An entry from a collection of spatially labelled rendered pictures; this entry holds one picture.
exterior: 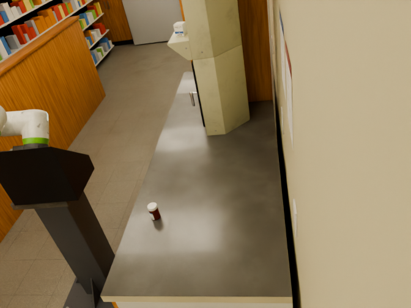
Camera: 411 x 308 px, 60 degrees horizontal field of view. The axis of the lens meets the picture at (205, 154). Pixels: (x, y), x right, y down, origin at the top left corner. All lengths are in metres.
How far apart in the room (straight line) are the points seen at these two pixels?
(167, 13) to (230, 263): 5.99
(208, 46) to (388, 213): 1.66
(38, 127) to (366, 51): 1.86
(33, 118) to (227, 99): 1.03
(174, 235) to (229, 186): 0.37
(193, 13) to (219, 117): 0.58
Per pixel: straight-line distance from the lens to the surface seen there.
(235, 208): 1.60
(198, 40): 1.85
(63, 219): 2.18
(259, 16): 2.18
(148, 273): 1.46
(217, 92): 1.95
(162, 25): 7.08
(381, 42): 0.24
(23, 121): 2.05
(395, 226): 0.24
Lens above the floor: 2.06
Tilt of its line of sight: 35 degrees down
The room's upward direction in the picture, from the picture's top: 11 degrees counter-clockwise
